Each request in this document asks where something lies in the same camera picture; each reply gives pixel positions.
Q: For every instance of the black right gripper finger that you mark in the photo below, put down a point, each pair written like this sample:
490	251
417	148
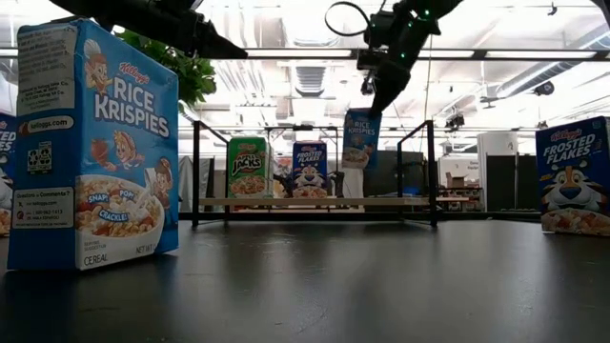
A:
391	88

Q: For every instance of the Apple Jacks cereal box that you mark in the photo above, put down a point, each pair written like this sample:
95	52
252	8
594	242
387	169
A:
247	167

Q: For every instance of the black partition panels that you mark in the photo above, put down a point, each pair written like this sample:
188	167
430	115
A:
500	183

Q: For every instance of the black overhead frame bar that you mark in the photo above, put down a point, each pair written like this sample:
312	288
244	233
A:
479	54

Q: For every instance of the round black ceiling device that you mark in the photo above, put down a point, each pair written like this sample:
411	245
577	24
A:
544	88

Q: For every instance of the black metal shelf frame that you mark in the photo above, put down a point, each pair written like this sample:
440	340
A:
431	181

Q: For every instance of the ceiling air vent grille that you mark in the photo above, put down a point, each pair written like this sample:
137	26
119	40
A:
310	76

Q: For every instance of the Rice Krispies cereal box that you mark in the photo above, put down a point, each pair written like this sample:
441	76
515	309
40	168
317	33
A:
359	143
124	143

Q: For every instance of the green leafy potted tree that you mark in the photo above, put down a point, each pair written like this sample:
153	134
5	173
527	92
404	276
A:
190	76

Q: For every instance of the black cabinet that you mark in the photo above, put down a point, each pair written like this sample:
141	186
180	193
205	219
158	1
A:
386	176

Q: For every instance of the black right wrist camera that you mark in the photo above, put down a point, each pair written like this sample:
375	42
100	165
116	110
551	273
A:
369	59

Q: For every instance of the black table edge rail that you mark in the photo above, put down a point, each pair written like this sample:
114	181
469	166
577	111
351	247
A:
333	216

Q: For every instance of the wooden shelf board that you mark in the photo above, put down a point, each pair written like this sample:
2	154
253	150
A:
286	202

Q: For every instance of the black overhead camera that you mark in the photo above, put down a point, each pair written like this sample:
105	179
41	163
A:
367	87

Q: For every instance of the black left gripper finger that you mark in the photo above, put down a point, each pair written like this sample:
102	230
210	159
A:
214	47

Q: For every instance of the brown cardboard box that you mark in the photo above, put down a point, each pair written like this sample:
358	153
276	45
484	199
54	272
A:
457	181

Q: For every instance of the Frosted Flakes cereal box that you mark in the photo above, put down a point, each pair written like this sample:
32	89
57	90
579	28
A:
6	143
572	167
310	162

